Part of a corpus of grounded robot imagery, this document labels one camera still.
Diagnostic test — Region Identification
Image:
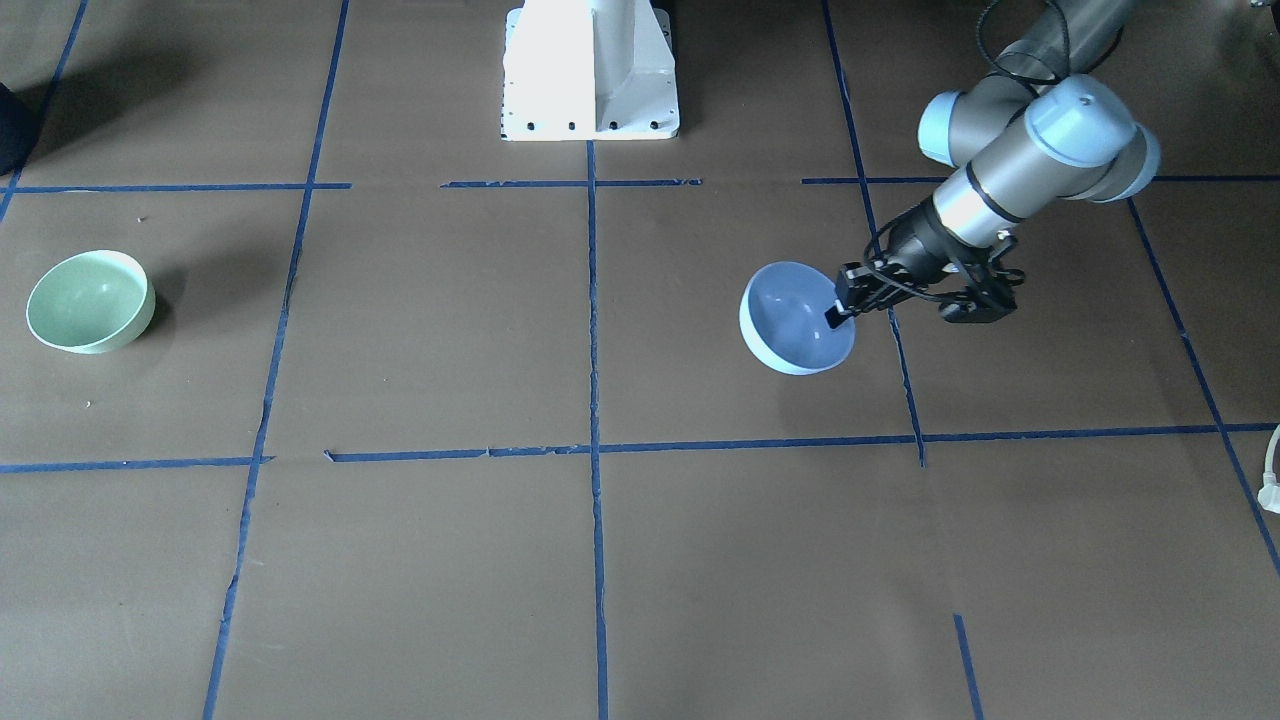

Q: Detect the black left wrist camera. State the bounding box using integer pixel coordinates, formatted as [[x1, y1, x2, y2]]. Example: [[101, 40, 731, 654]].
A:
[[938, 261, 1027, 324]]

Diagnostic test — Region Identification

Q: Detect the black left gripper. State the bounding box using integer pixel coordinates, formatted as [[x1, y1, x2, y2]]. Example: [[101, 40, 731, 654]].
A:
[[824, 200, 966, 331]]

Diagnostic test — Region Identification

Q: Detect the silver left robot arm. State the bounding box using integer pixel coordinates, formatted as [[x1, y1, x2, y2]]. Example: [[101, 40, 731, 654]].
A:
[[826, 1, 1161, 328]]

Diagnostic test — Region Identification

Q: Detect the green bowl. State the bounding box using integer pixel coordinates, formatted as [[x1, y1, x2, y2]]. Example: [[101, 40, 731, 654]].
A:
[[26, 249, 156, 355]]

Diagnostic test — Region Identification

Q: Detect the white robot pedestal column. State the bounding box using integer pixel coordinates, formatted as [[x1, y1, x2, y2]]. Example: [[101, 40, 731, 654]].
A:
[[500, 1, 681, 142]]

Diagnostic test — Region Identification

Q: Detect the blue bowl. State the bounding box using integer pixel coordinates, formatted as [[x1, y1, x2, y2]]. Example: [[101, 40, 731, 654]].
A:
[[739, 261, 856, 375]]

